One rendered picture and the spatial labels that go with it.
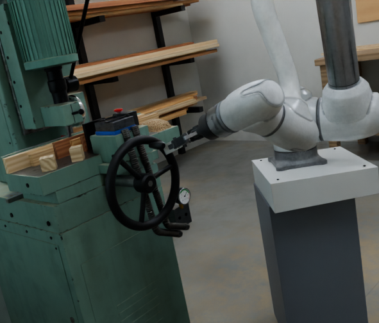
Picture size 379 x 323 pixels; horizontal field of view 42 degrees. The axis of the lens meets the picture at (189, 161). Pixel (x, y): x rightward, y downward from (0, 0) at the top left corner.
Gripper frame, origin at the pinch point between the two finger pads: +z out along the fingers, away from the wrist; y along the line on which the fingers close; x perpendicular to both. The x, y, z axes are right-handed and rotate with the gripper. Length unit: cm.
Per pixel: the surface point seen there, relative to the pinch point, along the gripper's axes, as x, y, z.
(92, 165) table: -5.5, 12.9, 24.0
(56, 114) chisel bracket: -26.5, 11.2, 33.0
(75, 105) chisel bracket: -26.7, 5.8, 28.6
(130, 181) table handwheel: 4.3, 9.3, 13.8
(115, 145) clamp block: -7.8, 8.7, 13.7
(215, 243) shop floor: 57, -98, 110
